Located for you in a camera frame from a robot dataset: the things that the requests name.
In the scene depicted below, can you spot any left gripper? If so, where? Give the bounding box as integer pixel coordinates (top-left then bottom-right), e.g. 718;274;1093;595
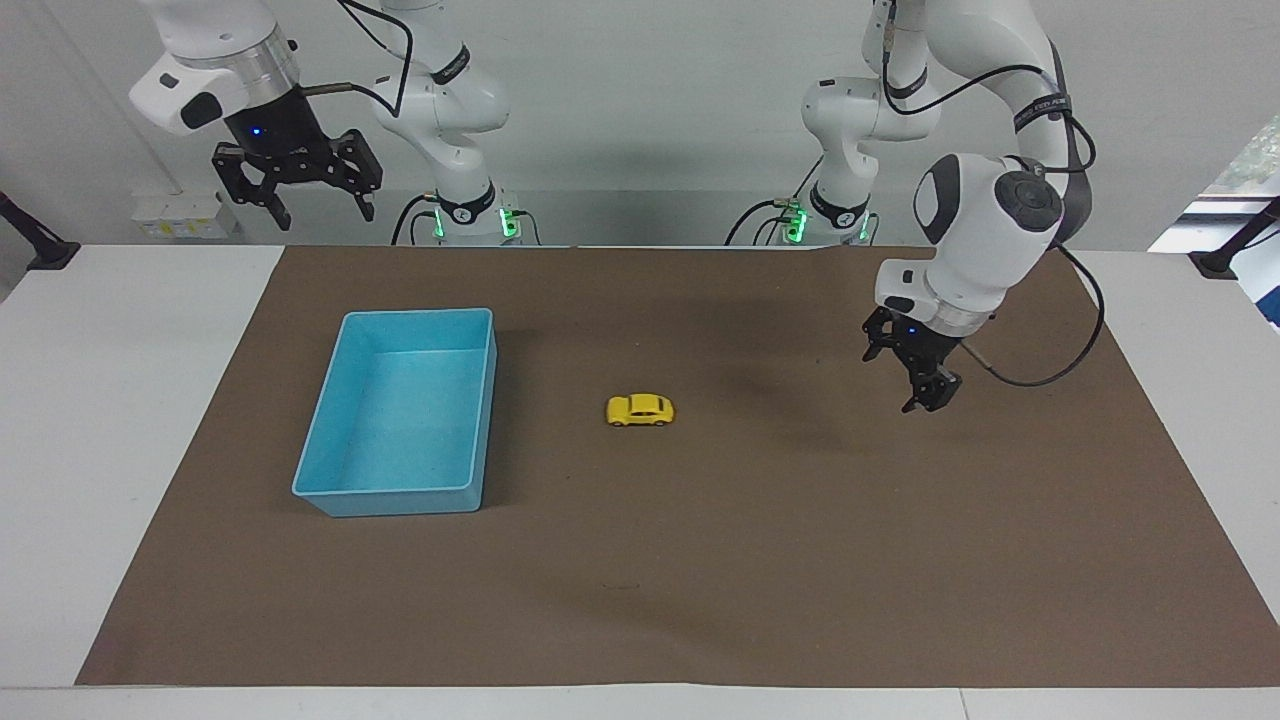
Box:
862;306;967;415

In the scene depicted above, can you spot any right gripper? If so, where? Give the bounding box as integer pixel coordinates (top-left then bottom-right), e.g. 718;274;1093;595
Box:
211;86;386;232

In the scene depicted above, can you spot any yellow toy beetle car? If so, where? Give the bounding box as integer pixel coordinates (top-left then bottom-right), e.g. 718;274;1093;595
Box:
604;392;677;429

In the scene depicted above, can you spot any light blue plastic bin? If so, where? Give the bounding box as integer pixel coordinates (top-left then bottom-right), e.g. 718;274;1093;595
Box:
291;307;499;519

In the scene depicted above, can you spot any black stand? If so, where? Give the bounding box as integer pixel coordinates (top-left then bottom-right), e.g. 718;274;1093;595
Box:
0;190;82;272
1188;195;1280;282

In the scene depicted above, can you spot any black cable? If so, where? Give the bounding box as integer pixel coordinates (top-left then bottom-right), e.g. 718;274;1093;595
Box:
724;198;801;247
879;0;1099;177
961;244;1107;389
298;0;415;120
389;192;442;247

